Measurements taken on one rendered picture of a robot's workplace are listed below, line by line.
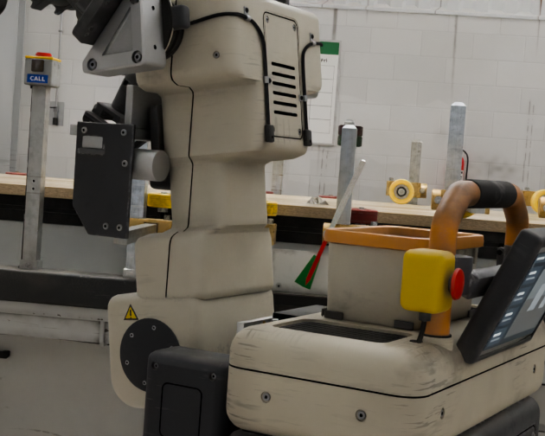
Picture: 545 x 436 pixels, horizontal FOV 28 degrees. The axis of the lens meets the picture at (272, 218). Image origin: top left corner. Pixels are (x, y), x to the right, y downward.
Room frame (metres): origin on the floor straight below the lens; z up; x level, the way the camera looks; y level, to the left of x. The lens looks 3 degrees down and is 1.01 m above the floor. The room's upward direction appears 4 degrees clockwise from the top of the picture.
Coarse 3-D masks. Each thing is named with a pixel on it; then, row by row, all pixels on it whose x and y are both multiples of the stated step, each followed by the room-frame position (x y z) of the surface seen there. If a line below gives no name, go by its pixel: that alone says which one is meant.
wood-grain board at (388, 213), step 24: (0, 192) 2.83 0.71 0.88; (24, 192) 2.82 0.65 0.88; (48, 192) 2.81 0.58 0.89; (72, 192) 2.81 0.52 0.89; (168, 192) 3.02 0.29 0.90; (312, 216) 2.74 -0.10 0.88; (384, 216) 2.72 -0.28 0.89; (408, 216) 2.71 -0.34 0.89; (432, 216) 2.71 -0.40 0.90; (480, 216) 2.89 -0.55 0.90; (504, 216) 3.01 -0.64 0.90
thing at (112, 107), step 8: (120, 88) 1.92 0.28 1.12; (120, 96) 1.92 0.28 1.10; (96, 104) 1.91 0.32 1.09; (104, 104) 1.92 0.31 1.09; (112, 104) 1.93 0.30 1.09; (120, 104) 1.91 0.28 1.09; (112, 112) 1.89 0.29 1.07; (120, 112) 1.91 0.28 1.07; (112, 120) 1.89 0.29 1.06; (120, 120) 1.89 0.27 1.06
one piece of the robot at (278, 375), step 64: (448, 192) 1.29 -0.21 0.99; (512, 192) 1.43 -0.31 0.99; (448, 256) 1.22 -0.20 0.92; (320, 320) 1.36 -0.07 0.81; (448, 320) 1.25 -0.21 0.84; (256, 384) 1.24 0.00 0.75; (320, 384) 1.20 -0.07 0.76; (384, 384) 1.16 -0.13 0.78; (448, 384) 1.23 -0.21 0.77; (512, 384) 1.46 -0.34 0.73
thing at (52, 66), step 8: (32, 56) 2.64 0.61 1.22; (40, 56) 2.64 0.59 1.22; (48, 64) 2.63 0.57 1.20; (56, 64) 2.66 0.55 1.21; (24, 72) 2.64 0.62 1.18; (32, 72) 2.64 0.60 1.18; (40, 72) 2.64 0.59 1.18; (48, 72) 2.63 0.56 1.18; (56, 72) 2.67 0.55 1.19; (24, 80) 2.64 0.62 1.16; (48, 80) 2.63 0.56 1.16; (56, 80) 2.67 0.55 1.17
